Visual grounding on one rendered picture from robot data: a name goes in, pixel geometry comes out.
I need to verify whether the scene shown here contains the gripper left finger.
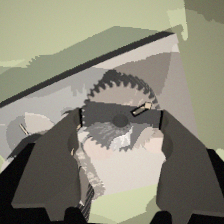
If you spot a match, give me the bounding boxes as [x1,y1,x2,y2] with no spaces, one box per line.
[0,107,83,224]

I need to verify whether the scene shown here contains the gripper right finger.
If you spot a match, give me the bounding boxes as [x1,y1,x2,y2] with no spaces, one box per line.
[156,110,224,224]

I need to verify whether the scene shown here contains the grey toothed gear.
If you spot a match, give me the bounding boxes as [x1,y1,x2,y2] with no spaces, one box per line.
[81,73,161,152]

